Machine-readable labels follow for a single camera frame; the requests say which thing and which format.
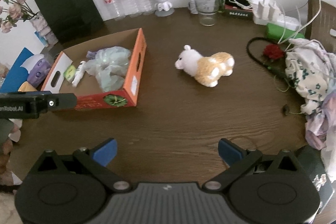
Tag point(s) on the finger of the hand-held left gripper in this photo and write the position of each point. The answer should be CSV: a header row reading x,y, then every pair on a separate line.
x,y
64,102

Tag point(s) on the black paper bag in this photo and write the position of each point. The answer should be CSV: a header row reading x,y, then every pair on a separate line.
x,y
68,8

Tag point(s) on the dark wooden desktop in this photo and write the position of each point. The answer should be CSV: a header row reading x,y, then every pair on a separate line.
x,y
168,119

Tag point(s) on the green rectangular box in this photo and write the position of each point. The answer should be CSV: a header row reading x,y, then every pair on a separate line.
x,y
274,31

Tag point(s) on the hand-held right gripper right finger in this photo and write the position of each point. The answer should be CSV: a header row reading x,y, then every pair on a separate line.
x,y
229,151

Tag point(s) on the white power strip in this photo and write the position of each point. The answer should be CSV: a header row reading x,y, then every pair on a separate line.
x,y
288,22

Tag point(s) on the black case cartoon sticker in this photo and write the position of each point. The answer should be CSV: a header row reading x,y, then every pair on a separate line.
x,y
312,166

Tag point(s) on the brown cardboard box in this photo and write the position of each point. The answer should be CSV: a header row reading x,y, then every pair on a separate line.
x,y
324,22

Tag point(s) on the small glass jar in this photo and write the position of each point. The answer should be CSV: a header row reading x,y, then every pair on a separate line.
x,y
193,5

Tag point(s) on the grey flower vase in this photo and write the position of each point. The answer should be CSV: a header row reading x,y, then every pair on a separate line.
x,y
43,27

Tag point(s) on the clear green plastic bag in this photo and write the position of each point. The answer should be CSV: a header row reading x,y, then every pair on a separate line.
x,y
110,66

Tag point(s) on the small green box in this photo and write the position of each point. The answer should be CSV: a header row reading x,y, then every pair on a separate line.
x,y
70,73

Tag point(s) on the orange cardboard box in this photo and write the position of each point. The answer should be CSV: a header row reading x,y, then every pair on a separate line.
x,y
131,74

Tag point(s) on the pile of floral clothes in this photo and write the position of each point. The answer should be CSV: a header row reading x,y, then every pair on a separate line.
x,y
307,74

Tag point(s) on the white charger plug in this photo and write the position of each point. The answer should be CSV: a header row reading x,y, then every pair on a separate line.
x,y
274,12
262,10

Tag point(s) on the pink artificial flowers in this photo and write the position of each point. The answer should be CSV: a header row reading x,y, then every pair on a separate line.
x,y
15,10

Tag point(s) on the small blue packet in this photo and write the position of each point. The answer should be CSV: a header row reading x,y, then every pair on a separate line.
x,y
40,39

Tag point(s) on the clear glass cup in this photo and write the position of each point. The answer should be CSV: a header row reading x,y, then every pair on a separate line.
x,y
206,10

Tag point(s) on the blue folder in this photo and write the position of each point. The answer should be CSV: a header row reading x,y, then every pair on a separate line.
x,y
14,74

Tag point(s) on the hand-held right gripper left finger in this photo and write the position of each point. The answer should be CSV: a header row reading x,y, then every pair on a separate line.
x,y
105,151

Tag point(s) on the red rose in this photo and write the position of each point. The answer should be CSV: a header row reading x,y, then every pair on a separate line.
x,y
273,52

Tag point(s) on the purple tissue pack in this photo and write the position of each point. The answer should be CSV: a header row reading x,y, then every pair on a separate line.
x,y
38,70

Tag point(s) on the white tube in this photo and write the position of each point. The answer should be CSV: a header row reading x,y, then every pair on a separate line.
x,y
78,74

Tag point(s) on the black box green label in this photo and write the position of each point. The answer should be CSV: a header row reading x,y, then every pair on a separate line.
x,y
239,14

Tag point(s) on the yellow mug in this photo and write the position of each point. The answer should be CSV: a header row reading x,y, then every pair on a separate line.
x,y
26,87

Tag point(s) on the small dark clip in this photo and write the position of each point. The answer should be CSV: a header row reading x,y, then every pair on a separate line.
x,y
285,109

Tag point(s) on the white and tan plush toy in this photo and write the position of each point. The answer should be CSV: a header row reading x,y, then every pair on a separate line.
x,y
204,66

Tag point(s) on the black headband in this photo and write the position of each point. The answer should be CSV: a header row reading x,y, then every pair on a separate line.
x,y
252,54

